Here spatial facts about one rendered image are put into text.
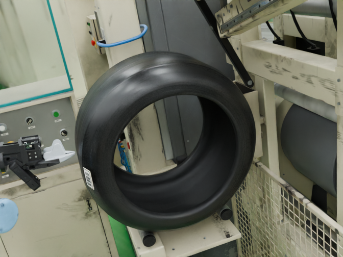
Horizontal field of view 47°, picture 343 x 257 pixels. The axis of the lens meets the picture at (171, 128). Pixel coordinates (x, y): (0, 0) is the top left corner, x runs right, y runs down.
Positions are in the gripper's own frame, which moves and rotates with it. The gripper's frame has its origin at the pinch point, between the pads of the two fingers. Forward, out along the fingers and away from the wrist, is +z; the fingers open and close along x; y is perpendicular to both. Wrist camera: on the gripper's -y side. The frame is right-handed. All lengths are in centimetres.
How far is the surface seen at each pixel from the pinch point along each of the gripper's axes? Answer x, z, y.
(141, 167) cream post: 27.9, 27.3, -22.3
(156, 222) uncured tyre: -12.1, 22.5, -22.0
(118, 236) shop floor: 122, 26, -121
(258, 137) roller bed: 21, 77, -15
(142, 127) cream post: 27.9, 28.8, -4.8
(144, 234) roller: -7.6, 19.3, -29.0
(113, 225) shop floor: 138, 25, -121
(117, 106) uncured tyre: -11.2, 13.9, 17.1
